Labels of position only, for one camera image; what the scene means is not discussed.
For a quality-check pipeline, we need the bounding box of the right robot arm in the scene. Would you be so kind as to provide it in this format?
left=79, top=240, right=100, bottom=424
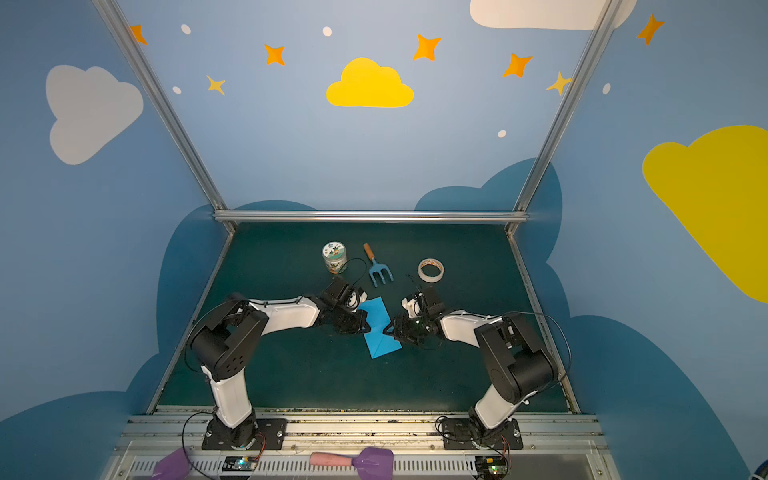
left=383, top=290, right=564, bottom=450

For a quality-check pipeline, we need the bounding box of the small patterned jar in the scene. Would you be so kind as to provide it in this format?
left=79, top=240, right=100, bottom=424
left=322, top=241, right=348, bottom=275

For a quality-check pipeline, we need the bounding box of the purple shovel pink handle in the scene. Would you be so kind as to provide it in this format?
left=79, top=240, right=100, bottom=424
left=310, top=447, right=394, bottom=480

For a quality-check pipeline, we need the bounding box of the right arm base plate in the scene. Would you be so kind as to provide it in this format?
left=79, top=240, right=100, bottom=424
left=435, top=416, right=524, bottom=451

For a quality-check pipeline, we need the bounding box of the aluminium right corner post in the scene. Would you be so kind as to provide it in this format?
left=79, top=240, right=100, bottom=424
left=505, top=0, right=624, bottom=240

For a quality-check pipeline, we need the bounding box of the right side floor rail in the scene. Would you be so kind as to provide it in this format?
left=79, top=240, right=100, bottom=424
left=506, top=232, right=582, bottom=414

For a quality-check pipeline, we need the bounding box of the blue garden fork wooden handle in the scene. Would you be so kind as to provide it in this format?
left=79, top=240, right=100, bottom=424
left=363, top=243, right=394, bottom=288

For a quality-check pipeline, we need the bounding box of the right green circuit board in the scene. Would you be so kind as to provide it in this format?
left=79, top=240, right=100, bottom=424
left=475, top=455, right=508, bottom=478

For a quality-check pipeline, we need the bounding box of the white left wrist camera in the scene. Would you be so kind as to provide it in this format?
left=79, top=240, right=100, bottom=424
left=348, top=289, right=367, bottom=310

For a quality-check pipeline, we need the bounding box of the left green circuit board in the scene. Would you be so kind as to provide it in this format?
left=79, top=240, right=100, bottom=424
left=222, top=456, right=260, bottom=472

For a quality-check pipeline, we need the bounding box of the purple scoop left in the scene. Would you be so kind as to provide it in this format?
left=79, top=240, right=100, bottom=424
left=150, top=448, right=192, bottom=480

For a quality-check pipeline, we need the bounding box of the cyan paper sheet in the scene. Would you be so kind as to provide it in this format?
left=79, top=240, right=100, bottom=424
left=360, top=298, right=402, bottom=359

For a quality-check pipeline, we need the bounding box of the aluminium back frame rail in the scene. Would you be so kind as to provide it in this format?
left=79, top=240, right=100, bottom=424
left=214, top=210, right=528, bottom=224

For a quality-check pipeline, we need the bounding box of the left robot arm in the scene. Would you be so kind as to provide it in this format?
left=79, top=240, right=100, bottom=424
left=187, top=277, right=371, bottom=451

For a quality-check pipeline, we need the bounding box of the aluminium corner post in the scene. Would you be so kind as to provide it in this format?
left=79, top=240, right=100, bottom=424
left=505, top=0, right=624, bottom=240
left=92, top=0, right=228, bottom=212

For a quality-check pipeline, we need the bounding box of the front aluminium rail base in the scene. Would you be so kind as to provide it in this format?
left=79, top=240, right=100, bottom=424
left=101, top=407, right=620, bottom=479

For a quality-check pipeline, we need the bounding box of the left side floor rail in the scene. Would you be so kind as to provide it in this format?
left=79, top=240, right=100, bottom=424
left=129, top=226, right=233, bottom=414

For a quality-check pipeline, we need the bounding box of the white double-sided tape roll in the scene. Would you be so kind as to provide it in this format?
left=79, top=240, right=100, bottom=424
left=417, top=258, right=445, bottom=284

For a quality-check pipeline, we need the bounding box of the aluminium left corner post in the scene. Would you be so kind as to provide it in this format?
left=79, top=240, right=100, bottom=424
left=92, top=0, right=228, bottom=212

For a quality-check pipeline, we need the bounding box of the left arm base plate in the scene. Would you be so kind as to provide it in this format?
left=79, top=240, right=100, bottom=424
left=201, top=417, right=287, bottom=451

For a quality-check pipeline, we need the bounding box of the green circuit board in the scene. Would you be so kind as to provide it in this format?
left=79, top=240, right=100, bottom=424
left=222, top=456, right=260, bottom=472
left=475, top=455, right=508, bottom=478

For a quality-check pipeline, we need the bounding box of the floor rail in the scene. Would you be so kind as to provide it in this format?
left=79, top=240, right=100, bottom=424
left=506, top=232, right=582, bottom=414
left=129, top=226, right=233, bottom=414

